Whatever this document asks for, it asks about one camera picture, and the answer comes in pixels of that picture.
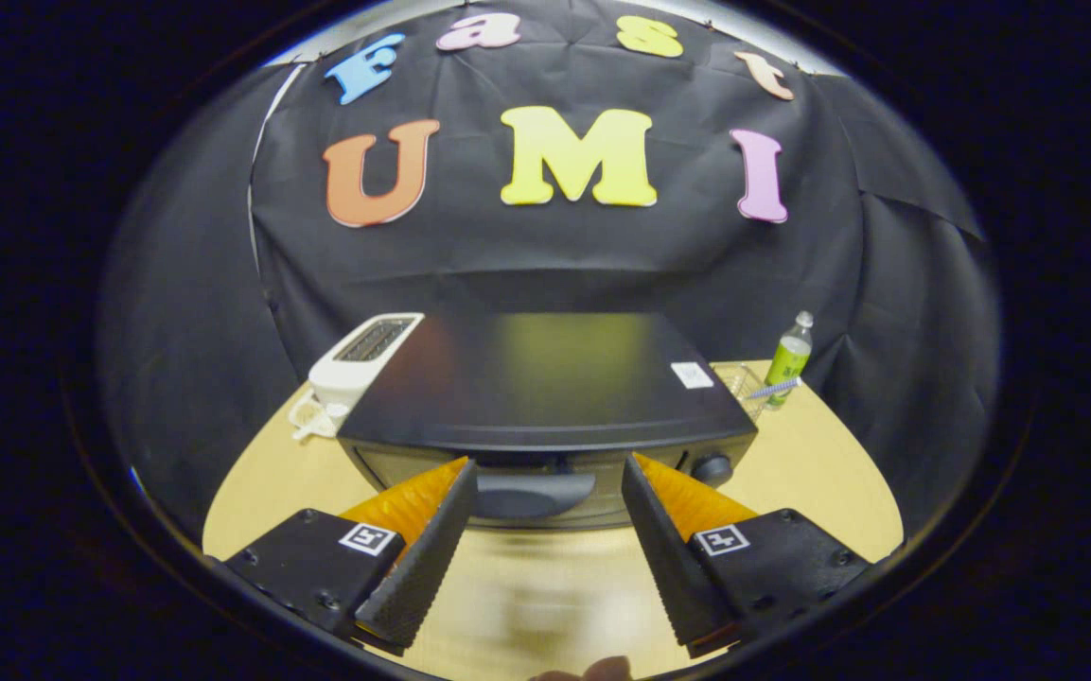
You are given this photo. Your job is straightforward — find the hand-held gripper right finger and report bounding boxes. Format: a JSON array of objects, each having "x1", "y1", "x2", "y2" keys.
[{"x1": 621, "y1": 452, "x2": 874, "y2": 660}]

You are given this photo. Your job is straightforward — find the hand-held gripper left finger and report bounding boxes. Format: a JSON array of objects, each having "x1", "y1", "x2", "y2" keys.
[{"x1": 223, "y1": 457, "x2": 480, "y2": 657}]

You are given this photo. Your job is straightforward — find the black toaster oven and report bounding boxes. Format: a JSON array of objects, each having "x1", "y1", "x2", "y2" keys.
[{"x1": 337, "y1": 312, "x2": 760, "y2": 531}]

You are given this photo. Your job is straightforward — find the white slot toaster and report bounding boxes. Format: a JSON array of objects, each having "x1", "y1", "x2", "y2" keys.
[{"x1": 307, "y1": 312, "x2": 426, "y2": 423}]

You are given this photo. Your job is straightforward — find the small white snack dish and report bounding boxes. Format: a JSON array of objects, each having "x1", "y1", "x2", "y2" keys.
[{"x1": 288, "y1": 390, "x2": 343, "y2": 444}]

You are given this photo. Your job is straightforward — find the green label plastic bottle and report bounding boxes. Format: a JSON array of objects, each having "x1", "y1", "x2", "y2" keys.
[{"x1": 765, "y1": 310, "x2": 816, "y2": 410}]

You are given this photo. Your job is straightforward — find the wire mesh holder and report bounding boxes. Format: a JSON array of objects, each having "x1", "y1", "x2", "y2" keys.
[{"x1": 715, "y1": 362, "x2": 775, "y2": 423}]

